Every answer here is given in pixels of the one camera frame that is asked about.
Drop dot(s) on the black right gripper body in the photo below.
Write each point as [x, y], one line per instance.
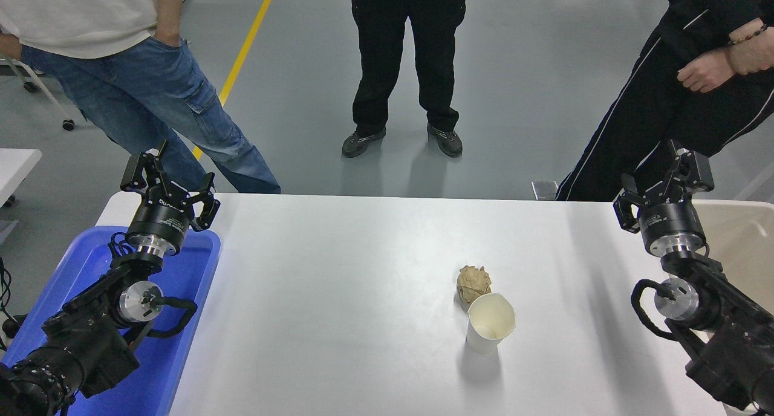
[671, 222]

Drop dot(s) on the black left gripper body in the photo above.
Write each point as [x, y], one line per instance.
[158, 222]

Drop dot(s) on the white paper cup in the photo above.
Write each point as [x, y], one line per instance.
[487, 325]

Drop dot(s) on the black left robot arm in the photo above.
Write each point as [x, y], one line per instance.
[91, 337]

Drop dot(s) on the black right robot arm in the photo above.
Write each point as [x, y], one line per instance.
[725, 319]

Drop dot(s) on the person's left forearm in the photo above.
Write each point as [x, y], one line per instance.
[169, 11]

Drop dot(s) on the person's right forearm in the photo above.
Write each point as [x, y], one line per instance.
[9, 47]

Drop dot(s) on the person's bare hand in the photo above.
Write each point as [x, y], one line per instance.
[707, 71]

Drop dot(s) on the person's braceleted hand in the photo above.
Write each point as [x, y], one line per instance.
[756, 53]

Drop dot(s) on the large pale plastic bin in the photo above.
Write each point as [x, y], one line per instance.
[741, 240]

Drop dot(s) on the person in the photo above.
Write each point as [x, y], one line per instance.
[151, 95]
[393, 41]
[647, 113]

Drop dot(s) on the blue plastic tray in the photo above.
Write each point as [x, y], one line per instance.
[181, 295]

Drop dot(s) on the grey metal floor plate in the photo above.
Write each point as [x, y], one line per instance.
[544, 190]

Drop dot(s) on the white wheeled stand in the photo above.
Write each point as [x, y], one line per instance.
[51, 101]

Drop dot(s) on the small white side table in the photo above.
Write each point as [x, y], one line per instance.
[15, 165]

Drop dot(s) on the crumpled tan paper ball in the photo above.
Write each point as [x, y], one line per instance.
[473, 283]

